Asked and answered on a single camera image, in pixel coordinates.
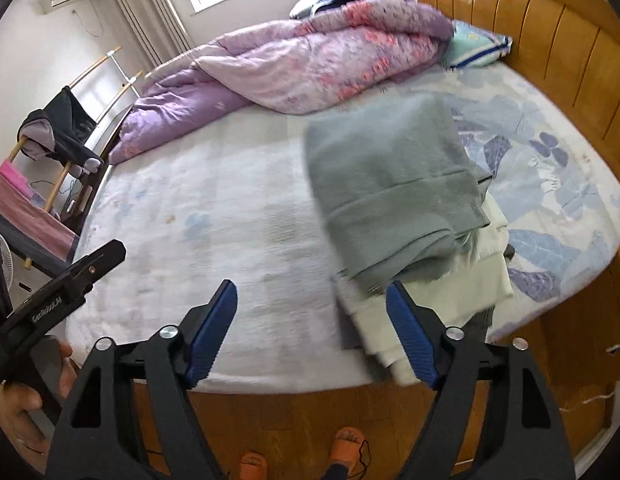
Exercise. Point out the purple floral quilt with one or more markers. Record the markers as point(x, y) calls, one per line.
point(294, 67)

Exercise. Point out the white standing fan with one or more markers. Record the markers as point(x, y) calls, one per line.
point(7, 263)

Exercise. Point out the white folded garment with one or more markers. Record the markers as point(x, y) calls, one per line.
point(478, 280)

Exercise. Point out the right orange slipper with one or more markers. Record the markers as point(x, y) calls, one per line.
point(346, 450)

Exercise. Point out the person left hand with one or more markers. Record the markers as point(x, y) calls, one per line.
point(17, 401)

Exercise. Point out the orange slipper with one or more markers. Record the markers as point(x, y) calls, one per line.
point(346, 450)
point(252, 466)

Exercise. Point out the dark jacket on rack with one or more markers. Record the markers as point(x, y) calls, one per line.
point(59, 132)

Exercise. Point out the floral bed sheet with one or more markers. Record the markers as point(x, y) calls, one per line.
point(231, 201)

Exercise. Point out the grey sweater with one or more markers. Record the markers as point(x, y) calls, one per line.
point(396, 190)

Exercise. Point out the left striped curtain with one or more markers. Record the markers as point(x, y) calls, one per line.
point(156, 28)

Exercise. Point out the left orange slipper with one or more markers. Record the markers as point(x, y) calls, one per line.
point(252, 466)

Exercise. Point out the wooden headboard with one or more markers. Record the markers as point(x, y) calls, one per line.
point(569, 49)

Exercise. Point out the pink towel on rack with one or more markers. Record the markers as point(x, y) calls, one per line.
point(30, 231)

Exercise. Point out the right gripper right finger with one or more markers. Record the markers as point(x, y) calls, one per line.
point(493, 417)

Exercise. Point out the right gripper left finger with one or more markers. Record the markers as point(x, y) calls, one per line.
point(98, 434)

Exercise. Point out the green blue pillow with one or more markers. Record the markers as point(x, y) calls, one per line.
point(472, 46)

